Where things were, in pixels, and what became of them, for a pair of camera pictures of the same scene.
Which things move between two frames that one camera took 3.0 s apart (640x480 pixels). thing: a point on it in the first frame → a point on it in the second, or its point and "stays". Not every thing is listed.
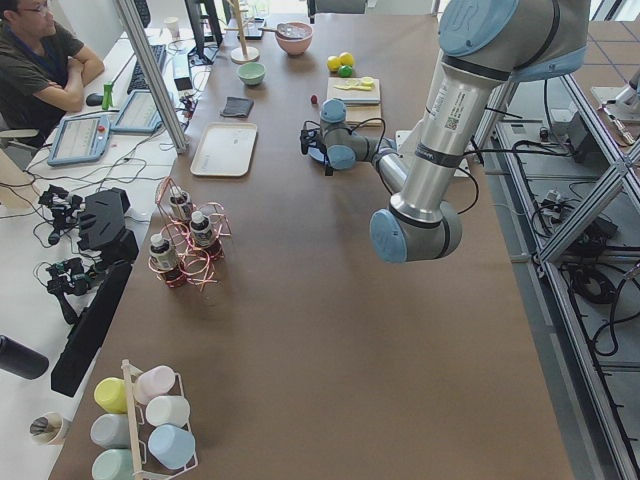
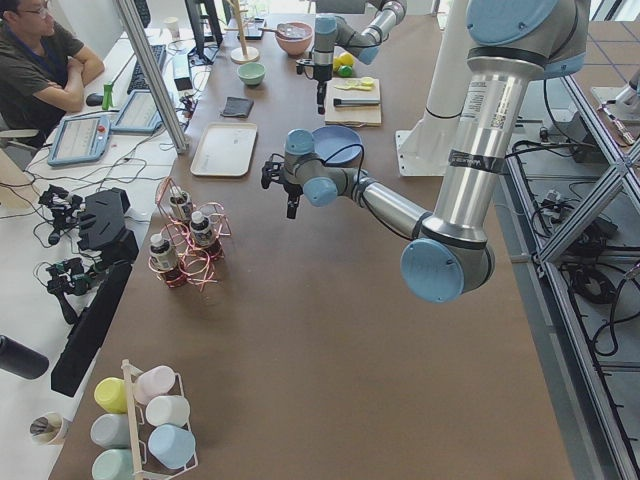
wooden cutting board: x=361 y=97 stays
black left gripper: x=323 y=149 → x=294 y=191
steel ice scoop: x=288 y=31 stays
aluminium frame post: x=152 y=76 stays
